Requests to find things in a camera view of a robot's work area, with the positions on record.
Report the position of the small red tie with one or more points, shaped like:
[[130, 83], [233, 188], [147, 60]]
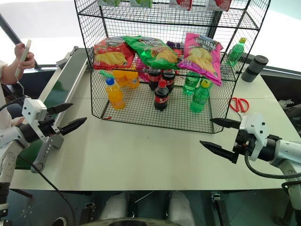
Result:
[[108, 117]]

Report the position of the grey black cylinder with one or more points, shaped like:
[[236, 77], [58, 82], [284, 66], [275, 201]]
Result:
[[254, 69]]

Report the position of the person's hand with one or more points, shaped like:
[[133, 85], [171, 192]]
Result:
[[26, 57]]

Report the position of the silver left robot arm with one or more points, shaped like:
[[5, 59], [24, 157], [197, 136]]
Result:
[[9, 146]]

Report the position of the orange soda bottle blue cap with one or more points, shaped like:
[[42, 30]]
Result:
[[115, 96]]

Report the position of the green soda bottle yellow cap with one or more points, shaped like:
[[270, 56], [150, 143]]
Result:
[[200, 99]]

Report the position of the small magenta snack bag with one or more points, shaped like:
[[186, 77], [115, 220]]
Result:
[[141, 69]]

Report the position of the dark diagonal frame bar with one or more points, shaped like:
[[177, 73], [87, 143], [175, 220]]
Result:
[[11, 31]]

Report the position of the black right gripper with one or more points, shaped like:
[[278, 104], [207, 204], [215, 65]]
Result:
[[243, 143]]

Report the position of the green belt conveyor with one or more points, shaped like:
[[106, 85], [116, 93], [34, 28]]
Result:
[[63, 77]]

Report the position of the black sneaker with white laces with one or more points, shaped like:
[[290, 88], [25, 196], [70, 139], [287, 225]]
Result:
[[290, 110]]

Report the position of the person's forearm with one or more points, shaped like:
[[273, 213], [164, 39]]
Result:
[[10, 71]]

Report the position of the white rounded shape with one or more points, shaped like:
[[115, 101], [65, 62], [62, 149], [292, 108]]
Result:
[[181, 207], [115, 206]]

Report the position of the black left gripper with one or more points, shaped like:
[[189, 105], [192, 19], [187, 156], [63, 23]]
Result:
[[47, 128]]

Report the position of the pink potato chips bag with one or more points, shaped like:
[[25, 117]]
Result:
[[202, 58]]

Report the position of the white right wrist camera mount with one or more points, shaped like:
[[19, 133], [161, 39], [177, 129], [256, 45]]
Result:
[[255, 131]]

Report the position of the cola bottle red cap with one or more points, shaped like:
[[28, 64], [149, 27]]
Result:
[[161, 99]]

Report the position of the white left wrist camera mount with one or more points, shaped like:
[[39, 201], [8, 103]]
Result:
[[33, 109]]

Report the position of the purple snack packet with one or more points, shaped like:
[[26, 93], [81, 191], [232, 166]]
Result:
[[175, 44]]

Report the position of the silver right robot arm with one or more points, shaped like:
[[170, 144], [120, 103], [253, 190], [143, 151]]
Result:
[[289, 160]]

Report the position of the green snack package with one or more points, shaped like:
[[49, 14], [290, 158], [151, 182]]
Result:
[[109, 2], [141, 2]]

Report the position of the white smartphone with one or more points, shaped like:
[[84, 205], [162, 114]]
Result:
[[24, 53]]

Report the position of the green potato chips bag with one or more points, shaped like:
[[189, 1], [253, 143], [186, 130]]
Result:
[[152, 53]]

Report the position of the red potato chips bag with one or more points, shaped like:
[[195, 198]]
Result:
[[110, 54]]

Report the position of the person's white clothing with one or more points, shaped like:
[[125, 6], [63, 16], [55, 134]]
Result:
[[3, 106]]

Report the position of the red snack package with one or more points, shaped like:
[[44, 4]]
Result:
[[219, 4], [181, 4]]

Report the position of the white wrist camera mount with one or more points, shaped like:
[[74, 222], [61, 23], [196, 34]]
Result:
[[33, 109], [255, 131]]

